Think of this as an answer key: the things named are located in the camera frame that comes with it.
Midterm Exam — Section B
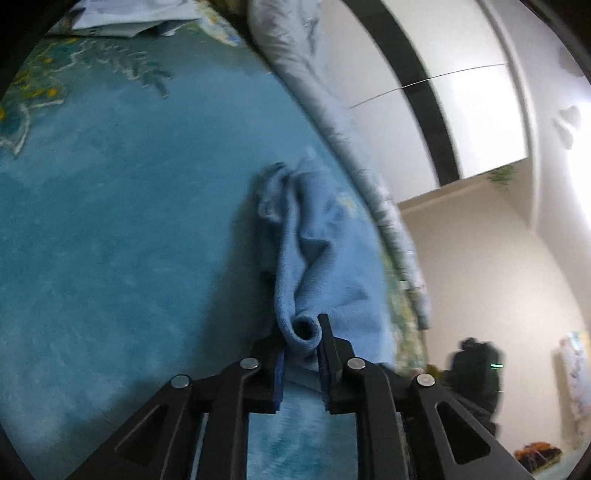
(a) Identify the teal floral blanket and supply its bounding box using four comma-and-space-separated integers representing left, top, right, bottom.
0, 0, 428, 480

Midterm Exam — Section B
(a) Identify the white floral cloth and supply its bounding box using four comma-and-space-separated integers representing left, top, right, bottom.
558, 330, 591, 423

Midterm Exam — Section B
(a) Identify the white wardrobe with black stripe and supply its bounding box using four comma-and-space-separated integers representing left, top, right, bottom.
318, 0, 541, 190

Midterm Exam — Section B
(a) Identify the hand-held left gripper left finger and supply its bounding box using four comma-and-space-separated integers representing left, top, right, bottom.
69, 336, 286, 480

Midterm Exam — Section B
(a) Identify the orange and dark patterned cloth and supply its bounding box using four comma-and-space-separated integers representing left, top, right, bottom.
512, 440, 565, 474

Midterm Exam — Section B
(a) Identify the pale blue floral quilt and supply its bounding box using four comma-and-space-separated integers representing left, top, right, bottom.
245, 0, 432, 330

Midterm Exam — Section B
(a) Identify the white cloth pile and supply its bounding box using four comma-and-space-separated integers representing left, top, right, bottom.
46, 0, 204, 38

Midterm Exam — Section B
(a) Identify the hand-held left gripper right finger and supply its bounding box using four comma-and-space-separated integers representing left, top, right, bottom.
316, 314, 536, 480

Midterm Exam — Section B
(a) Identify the light blue duck-print sweater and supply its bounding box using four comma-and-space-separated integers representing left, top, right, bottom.
252, 157, 399, 394

